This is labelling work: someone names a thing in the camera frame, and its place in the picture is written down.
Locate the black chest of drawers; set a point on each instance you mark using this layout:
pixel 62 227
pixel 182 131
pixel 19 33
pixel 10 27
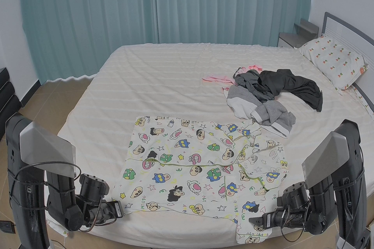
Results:
pixel 8 90

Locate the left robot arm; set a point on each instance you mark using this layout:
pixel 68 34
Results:
pixel 43 148

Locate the pink garment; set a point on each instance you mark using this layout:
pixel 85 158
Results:
pixel 216 78

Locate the dark grey garment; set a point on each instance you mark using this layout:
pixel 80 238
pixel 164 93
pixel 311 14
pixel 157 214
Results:
pixel 248 81

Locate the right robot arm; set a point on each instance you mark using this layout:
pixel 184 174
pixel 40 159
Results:
pixel 327 157

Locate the black power adapter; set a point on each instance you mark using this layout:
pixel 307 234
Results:
pixel 7 227

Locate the black garment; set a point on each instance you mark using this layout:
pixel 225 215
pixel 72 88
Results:
pixel 292 84

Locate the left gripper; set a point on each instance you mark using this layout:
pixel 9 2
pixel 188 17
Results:
pixel 109 211

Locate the white printed pyjama top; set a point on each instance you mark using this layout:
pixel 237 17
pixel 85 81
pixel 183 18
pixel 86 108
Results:
pixel 190 160

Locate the white printed pillow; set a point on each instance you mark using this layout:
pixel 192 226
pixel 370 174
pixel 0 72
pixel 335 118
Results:
pixel 333 61

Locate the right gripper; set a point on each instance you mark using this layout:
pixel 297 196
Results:
pixel 274 219

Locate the grey bedside table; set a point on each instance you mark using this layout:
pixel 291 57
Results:
pixel 292 37

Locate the grey and white sweater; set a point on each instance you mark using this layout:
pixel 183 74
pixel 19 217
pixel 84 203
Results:
pixel 271 113

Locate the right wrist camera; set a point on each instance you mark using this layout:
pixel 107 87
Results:
pixel 280 201

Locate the bed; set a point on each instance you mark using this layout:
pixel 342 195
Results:
pixel 160 81

